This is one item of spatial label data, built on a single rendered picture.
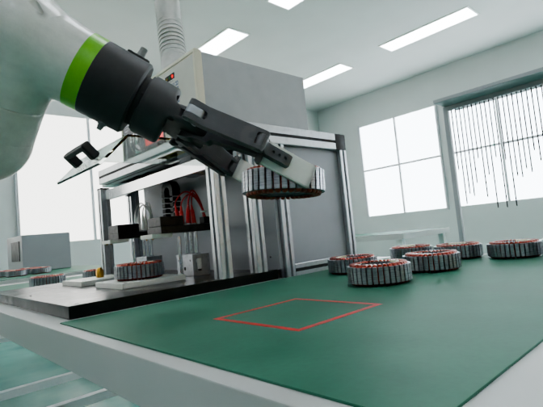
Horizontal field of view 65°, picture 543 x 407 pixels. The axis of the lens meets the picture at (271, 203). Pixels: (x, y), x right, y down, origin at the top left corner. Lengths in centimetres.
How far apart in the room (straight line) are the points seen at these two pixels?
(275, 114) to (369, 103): 724
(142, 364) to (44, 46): 34
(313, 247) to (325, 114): 802
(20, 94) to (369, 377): 45
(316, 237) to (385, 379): 82
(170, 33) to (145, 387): 251
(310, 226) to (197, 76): 46
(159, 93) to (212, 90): 59
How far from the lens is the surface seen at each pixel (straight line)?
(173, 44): 278
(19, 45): 54
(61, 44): 54
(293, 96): 130
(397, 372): 34
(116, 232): 127
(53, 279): 162
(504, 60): 747
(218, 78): 113
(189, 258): 108
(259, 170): 54
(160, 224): 104
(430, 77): 790
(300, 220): 108
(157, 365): 43
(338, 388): 31
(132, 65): 53
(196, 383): 38
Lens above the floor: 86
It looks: 4 degrees up
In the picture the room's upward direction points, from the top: 6 degrees counter-clockwise
